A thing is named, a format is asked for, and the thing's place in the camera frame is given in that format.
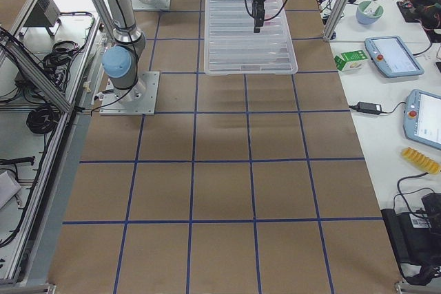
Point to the blue teach pendant upper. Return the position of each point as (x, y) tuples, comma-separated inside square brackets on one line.
[(392, 57)]

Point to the yellow toy corn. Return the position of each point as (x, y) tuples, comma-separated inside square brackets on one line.
[(421, 161)]

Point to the light blue green bowl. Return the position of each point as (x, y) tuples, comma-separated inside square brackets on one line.
[(368, 12)]

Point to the black power adapter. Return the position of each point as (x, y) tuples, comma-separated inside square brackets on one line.
[(368, 108)]

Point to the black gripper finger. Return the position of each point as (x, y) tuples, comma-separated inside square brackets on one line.
[(258, 13)]

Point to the green white milk carton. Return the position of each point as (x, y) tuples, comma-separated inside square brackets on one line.
[(351, 60)]

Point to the blue teach pendant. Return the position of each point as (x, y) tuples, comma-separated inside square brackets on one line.
[(422, 118), (392, 57)]

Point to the blue teach pendant lower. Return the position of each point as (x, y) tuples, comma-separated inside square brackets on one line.
[(422, 118)]

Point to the clear plastic box lid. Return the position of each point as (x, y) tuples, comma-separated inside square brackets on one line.
[(232, 46)]

